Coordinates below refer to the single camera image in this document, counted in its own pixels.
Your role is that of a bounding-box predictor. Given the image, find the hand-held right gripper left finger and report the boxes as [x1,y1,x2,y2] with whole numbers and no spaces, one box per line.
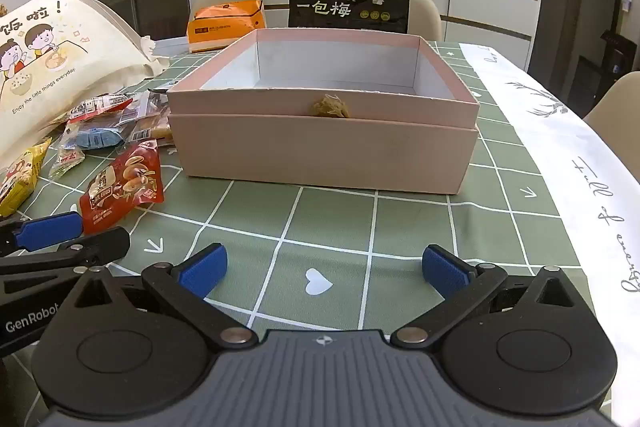
[74,243,260,352]

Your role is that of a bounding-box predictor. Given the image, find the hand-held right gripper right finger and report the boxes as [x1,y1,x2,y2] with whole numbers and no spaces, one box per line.
[390,244,575,350]

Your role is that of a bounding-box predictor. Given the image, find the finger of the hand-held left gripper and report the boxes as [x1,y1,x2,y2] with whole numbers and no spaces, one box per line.
[0,227,131,277]
[0,212,85,255]

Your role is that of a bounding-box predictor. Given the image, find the red quail egg packet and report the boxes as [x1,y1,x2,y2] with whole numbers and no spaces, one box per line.
[80,141,165,235]

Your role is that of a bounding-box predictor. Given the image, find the clear red snack packet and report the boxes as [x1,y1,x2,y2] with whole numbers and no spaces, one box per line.
[50,141,87,178]

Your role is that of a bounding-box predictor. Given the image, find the red white snack packet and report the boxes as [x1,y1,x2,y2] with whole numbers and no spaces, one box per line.
[67,94,137,124]

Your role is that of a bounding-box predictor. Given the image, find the clear brown snack packet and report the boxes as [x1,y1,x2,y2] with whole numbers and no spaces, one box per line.
[120,91,173,144]

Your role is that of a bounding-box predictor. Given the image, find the pink cardboard box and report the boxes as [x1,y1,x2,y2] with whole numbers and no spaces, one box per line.
[167,28,481,195]

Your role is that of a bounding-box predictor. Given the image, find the yellow snack packet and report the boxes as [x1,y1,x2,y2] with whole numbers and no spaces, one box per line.
[0,138,52,218]

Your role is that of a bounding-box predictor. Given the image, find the green checked tablecloth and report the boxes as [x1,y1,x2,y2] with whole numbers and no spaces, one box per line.
[0,38,640,408]

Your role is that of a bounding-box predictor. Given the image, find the clear blue snack packet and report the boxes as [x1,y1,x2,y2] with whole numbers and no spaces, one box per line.
[65,126,127,154]

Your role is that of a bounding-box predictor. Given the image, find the cartoon print canvas tote bag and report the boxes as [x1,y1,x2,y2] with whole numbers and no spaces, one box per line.
[0,0,172,172]

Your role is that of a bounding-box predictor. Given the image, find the orange cardboard box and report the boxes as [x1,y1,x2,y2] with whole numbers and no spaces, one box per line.
[186,0,266,54]

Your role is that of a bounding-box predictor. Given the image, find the dark floor appliance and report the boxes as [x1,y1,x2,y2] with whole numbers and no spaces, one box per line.
[570,29,627,118]

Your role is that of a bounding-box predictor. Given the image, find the white low cabinet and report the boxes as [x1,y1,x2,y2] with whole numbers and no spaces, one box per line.
[187,0,542,72]

